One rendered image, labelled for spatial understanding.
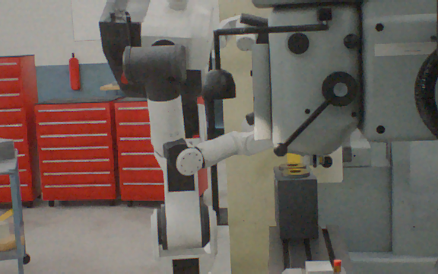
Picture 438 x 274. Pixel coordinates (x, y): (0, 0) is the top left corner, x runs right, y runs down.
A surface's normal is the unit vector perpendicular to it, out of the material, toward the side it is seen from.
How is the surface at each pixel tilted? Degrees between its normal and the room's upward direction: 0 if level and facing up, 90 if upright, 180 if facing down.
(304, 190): 90
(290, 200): 90
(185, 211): 60
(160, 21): 35
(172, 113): 103
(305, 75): 90
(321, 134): 117
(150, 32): 76
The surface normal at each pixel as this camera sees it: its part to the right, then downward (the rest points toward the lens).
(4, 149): 0.76, 0.07
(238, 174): -0.08, 0.15
